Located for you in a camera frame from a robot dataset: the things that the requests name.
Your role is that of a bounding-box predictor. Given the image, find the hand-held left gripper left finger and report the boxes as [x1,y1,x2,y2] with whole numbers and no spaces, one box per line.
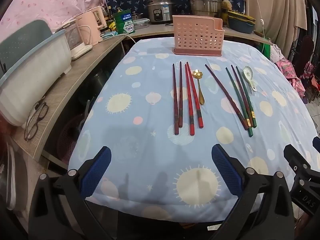
[28,146,112,240]

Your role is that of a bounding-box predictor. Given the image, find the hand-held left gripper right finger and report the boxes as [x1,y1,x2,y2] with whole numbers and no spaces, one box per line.
[211,144,295,240]

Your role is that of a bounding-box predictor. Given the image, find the green chopstick gold band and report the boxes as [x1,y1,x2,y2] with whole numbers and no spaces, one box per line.
[225,67,254,138]
[236,66,257,127]

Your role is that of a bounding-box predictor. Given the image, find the purple chopstick gold band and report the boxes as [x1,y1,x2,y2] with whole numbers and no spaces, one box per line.
[231,64,253,128]
[205,64,249,130]

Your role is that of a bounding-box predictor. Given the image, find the red chopstick black bands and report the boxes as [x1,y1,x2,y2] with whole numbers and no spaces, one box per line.
[184,64,195,136]
[186,61,204,128]

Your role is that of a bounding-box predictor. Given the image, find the dark maroon chopstick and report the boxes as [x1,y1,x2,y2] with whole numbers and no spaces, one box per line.
[178,61,183,128]
[172,64,179,136]

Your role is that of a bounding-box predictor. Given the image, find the pink perforated utensil basket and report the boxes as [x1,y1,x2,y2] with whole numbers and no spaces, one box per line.
[172,15,225,55]

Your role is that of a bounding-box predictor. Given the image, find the red plastic basket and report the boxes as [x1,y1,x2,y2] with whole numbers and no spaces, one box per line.
[57,115,86,166]

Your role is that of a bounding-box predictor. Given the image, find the blue printed blanket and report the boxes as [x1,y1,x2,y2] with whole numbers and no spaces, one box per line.
[67,39,320,222]

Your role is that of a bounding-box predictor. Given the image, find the pink pineapple print cloth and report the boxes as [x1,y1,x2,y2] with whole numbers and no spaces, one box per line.
[274,57,306,98]

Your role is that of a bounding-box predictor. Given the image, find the black-rimmed eyeglasses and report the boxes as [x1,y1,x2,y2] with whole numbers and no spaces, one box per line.
[24,100,49,142]

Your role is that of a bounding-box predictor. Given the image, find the gold flower spoon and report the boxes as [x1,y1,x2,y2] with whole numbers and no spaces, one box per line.
[191,69,206,105]

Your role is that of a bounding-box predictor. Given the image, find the dark wooden chair back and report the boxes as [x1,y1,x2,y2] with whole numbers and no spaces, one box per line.
[297,35,315,71]

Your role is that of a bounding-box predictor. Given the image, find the white garment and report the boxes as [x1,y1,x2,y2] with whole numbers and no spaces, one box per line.
[271,44,284,63]

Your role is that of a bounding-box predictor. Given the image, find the white ceramic soup spoon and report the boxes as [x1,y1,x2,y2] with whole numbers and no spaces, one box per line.
[243,66,258,92]

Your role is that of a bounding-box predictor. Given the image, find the green cloth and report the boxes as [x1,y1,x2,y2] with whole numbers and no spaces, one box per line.
[260,42,273,61]

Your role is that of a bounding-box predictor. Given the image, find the white dish drainer box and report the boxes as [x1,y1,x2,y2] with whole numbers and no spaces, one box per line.
[0,19,73,127]

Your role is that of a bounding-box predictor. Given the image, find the white blender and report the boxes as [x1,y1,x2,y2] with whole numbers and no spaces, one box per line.
[61,21,93,61]

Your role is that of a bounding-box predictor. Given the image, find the blue basin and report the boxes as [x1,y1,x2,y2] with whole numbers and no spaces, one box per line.
[228,17,255,34]

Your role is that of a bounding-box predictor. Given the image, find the pink electric kettle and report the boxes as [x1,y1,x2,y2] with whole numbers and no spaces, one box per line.
[75,5,107,46]

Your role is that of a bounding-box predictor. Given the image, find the beige curtain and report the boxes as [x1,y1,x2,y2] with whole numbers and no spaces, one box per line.
[242,0,308,47]

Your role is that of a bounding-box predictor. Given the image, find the yellow bowl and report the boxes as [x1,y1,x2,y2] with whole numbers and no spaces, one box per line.
[227,10,257,23]

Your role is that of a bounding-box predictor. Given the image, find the green tin can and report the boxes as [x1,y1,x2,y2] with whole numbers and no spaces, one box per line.
[114,9,136,35]

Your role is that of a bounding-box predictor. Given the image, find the glass food container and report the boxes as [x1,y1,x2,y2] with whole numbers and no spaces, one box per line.
[132,17,150,30]

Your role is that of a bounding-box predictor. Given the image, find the dark glass bottle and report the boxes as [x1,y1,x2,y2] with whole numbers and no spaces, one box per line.
[107,5,114,28]

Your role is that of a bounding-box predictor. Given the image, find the stacked steel steamer pot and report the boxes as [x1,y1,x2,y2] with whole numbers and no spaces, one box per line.
[187,0,222,19]

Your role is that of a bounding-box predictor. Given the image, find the steel rice cooker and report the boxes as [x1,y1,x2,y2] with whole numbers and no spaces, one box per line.
[147,0,175,25]

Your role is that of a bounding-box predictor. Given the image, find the pink dotted cloth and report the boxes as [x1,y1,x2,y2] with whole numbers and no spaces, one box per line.
[0,0,110,34]

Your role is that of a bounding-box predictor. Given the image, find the wooden handle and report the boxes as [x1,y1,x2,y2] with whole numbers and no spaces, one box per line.
[253,30,272,43]

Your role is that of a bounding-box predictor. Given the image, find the white cord with switch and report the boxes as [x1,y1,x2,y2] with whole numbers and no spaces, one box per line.
[250,0,267,42]

